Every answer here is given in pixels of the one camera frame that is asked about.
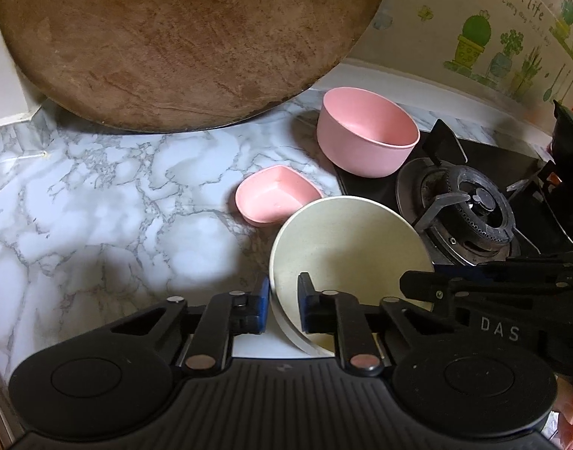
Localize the small pink heart dish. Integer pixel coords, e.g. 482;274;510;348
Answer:
235;165;325;228

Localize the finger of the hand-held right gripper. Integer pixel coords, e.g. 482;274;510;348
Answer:
400;269;573;310
434;252;573;278

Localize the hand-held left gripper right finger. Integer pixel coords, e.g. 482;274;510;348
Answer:
298;272;456;377

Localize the round gas burner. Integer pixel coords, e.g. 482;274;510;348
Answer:
396;157;522;268

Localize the dark wok with glass lid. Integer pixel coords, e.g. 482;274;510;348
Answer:
546;100;573;249

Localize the gas stove burner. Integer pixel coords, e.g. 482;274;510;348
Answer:
335;119;573;268

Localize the person's right hand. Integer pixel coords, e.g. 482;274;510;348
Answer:
556;377;573;450

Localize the pink bowl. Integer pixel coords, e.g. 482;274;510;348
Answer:
316;87;421;179

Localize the round wooden cutting board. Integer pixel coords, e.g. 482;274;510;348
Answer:
0;0;395;133

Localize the cream bowl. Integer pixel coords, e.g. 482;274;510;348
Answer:
269;195;436;357

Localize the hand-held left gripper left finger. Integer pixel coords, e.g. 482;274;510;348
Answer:
110;274;271;377

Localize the green plant wall sticker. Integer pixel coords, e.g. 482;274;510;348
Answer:
361;0;573;108

